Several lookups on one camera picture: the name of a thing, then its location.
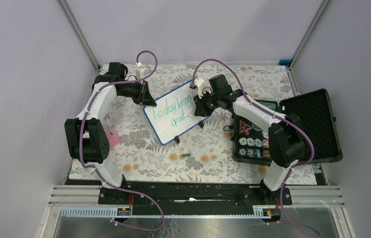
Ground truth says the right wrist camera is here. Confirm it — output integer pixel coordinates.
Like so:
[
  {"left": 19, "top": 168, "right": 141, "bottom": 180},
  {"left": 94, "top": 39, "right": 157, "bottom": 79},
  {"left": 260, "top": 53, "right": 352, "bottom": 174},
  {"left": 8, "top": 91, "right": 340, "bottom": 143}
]
[{"left": 190, "top": 78, "right": 212, "bottom": 99}]

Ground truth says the pink metronome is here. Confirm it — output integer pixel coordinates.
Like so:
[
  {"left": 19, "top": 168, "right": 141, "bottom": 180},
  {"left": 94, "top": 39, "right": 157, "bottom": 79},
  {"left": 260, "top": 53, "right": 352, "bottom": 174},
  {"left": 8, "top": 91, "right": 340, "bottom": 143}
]
[{"left": 104, "top": 129, "right": 121, "bottom": 149}]

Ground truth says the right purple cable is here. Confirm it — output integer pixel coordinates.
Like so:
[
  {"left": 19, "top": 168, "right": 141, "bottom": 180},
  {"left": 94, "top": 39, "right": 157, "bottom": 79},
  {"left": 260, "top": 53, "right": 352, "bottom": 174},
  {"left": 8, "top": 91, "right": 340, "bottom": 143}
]
[{"left": 190, "top": 59, "right": 321, "bottom": 237}]

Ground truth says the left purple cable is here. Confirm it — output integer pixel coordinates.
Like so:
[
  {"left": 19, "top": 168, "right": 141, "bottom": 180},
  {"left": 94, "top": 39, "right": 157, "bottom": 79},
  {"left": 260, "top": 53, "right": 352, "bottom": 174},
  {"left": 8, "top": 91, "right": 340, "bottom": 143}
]
[{"left": 78, "top": 50, "right": 167, "bottom": 232}]

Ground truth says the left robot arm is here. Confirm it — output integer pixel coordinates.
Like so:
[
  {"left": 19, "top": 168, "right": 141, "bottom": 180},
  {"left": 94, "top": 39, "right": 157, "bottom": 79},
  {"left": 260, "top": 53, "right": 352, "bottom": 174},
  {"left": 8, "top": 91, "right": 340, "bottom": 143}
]
[{"left": 64, "top": 62, "right": 157, "bottom": 204}]

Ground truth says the blue corner clamp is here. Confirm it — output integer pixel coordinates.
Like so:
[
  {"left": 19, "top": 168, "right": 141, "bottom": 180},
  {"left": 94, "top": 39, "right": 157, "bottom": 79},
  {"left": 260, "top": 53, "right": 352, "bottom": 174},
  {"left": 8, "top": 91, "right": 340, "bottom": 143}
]
[{"left": 278, "top": 59, "right": 293, "bottom": 67}]

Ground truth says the white cable duct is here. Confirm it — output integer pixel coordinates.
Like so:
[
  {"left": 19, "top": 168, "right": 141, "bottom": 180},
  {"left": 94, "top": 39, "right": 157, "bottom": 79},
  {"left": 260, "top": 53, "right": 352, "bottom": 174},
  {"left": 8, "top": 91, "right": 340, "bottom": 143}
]
[{"left": 60, "top": 206, "right": 273, "bottom": 219}]

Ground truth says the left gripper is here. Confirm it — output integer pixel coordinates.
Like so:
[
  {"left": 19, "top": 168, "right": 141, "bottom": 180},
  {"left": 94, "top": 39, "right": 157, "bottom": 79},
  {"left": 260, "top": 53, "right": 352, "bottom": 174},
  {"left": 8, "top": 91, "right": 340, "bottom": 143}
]
[{"left": 118, "top": 78, "right": 156, "bottom": 106}]

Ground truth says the black open case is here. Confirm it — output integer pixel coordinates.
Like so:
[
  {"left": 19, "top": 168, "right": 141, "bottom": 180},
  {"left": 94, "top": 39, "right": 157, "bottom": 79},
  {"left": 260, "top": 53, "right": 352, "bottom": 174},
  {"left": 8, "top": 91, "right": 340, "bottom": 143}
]
[{"left": 229, "top": 89, "right": 343, "bottom": 166}]

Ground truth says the purple cable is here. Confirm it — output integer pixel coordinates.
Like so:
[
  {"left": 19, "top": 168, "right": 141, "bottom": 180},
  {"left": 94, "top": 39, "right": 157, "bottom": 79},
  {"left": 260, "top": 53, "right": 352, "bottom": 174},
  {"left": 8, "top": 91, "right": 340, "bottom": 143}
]
[
  {"left": 190, "top": 59, "right": 321, "bottom": 237},
  {"left": 78, "top": 50, "right": 167, "bottom": 232}
]

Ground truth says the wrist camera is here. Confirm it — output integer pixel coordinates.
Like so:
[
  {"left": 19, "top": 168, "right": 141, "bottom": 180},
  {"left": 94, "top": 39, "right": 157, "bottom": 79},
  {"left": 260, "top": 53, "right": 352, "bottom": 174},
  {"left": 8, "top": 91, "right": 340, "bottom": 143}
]
[
  {"left": 135, "top": 62, "right": 152, "bottom": 79},
  {"left": 190, "top": 78, "right": 212, "bottom": 99}
]

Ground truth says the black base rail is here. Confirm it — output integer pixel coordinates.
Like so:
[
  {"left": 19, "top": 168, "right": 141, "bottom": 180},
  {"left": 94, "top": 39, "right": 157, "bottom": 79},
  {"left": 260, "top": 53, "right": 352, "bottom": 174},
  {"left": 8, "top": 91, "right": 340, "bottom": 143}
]
[{"left": 98, "top": 181, "right": 292, "bottom": 215}]

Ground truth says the blue framed whiteboard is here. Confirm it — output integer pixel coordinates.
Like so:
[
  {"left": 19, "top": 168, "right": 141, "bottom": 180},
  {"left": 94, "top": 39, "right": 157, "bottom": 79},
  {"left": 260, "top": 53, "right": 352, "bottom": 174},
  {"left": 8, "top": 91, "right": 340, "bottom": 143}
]
[{"left": 143, "top": 81, "right": 208, "bottom": 145}]

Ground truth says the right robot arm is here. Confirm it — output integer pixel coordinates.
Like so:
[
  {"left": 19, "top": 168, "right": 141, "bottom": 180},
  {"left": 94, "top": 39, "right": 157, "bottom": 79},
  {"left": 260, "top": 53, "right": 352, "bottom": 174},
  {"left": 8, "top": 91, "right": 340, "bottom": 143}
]
[{"left": 190, "top": 74, "right": 314, "bottom": 204}]

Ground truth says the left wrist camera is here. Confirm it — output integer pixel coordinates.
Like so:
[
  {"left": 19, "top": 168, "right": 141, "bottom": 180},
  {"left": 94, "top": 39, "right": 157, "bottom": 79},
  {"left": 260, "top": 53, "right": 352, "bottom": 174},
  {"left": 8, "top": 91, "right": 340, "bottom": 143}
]
[{"left": 135, "top": 62, "right": 152, "bottom": 79}]

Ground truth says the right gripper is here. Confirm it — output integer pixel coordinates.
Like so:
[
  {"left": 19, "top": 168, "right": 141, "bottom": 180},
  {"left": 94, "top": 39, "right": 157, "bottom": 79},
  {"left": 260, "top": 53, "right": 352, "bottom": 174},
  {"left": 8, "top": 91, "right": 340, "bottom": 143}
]
[{"left": 194, "top": 90, "right": 221, "bottom": 118}]

